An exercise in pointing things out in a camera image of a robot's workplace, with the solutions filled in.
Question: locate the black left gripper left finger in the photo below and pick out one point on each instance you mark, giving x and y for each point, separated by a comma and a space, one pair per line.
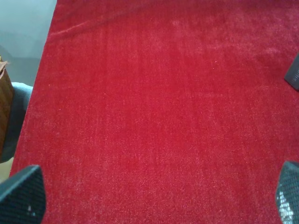
23, 198

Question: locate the dark grey device corner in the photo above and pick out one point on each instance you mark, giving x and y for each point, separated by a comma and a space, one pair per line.
292, 75

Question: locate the red velvet table cloth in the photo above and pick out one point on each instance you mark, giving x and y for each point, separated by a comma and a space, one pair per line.
164, 111

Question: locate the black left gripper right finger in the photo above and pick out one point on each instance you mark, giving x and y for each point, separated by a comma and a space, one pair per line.
287, 193

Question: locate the brown wooden object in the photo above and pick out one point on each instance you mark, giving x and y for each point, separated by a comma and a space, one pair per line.
6, 98

